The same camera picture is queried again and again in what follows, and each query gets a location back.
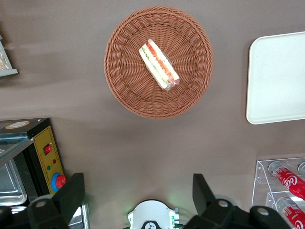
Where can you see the red cola bottle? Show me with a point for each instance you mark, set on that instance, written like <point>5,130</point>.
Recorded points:
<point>289,181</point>
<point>291,212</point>

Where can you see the steel warmer pan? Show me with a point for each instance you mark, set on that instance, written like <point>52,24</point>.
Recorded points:
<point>9,183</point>

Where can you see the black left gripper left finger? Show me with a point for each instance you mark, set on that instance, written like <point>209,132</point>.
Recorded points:
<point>69,193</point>

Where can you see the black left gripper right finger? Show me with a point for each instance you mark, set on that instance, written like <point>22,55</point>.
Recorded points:
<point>202,193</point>

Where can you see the sandwich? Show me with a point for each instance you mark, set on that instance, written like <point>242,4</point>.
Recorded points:
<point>157,64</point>

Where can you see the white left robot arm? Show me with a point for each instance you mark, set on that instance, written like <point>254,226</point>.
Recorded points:
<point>152,212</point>

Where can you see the black food warmer yellow panel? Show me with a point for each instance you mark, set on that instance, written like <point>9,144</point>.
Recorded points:
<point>44,140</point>

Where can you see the cream plastic tray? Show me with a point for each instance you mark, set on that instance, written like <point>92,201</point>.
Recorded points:
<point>276,78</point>

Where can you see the clear acrylic bottle rack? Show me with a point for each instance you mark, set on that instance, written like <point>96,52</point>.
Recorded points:
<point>261,176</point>

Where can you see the clear bag of snacks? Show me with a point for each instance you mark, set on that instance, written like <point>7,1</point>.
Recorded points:
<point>3,62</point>

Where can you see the grey snack tray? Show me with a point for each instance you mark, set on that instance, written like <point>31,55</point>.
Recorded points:
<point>8,71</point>

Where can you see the round brown wicker basket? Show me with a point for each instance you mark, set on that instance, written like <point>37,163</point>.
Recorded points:
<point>128,78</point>

